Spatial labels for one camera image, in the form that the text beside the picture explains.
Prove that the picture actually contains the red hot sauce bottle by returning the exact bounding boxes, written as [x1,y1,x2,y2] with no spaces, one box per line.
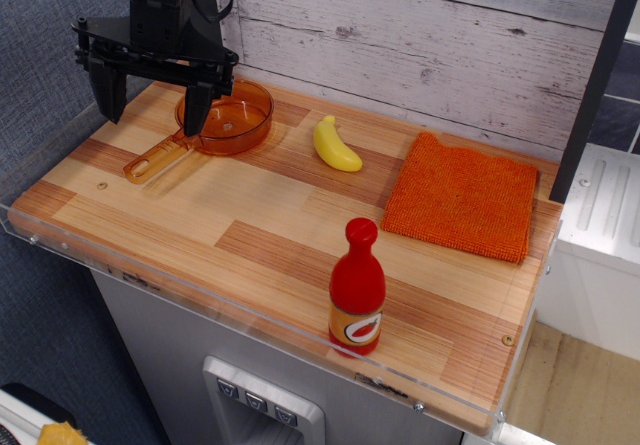
[328,217,386,355]

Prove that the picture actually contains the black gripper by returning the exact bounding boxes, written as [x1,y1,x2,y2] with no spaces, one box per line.
[72,0,238,137]

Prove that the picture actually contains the orange cloth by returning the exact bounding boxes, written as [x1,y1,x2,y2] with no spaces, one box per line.
[381,132,538,264]

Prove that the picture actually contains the yellow toy banana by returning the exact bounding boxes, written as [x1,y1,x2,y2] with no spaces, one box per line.
[313,115,363,172]

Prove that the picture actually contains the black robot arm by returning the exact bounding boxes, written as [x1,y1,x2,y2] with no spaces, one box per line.
[72,0,239,137]

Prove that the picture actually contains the white toy sink unit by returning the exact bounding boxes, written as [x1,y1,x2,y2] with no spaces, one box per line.
[535,144,639,359]

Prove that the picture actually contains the grey dispenser panel with buttons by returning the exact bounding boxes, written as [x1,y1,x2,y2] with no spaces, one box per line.
[202,356,326,444]

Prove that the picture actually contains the yellow object bottom left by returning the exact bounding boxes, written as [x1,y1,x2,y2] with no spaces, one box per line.
[36,422,89,445]

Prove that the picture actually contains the dark right frame post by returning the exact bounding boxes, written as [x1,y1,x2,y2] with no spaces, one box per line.
[549,0,638,204]

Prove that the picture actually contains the orange transparent toy pan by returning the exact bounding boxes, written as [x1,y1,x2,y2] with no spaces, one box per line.
[123,80,275,184]

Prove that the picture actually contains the grey toy fridge cabinet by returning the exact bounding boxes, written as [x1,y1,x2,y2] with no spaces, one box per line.
[93,272,463,444]

